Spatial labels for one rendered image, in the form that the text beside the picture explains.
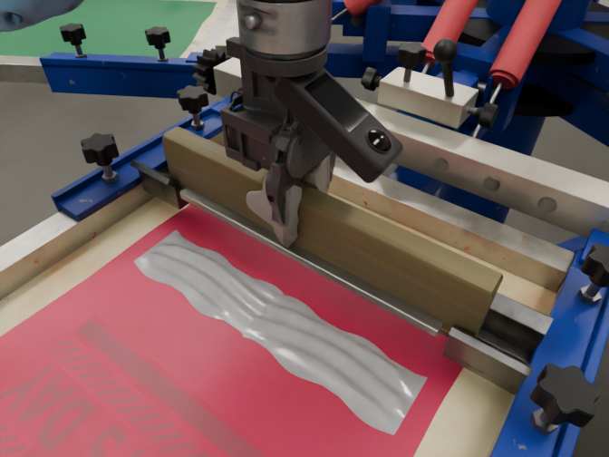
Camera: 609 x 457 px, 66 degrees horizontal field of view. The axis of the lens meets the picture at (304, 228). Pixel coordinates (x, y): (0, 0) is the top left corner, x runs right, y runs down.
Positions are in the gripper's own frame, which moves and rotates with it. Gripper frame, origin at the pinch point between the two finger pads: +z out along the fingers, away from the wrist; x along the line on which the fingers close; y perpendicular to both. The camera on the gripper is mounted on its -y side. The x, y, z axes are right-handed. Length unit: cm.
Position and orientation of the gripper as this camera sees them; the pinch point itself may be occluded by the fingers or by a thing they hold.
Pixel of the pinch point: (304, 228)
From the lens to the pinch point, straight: 52.0
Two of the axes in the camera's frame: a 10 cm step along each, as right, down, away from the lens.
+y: -8.1, -4.0, 4.2
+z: 0.0, 7.3, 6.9
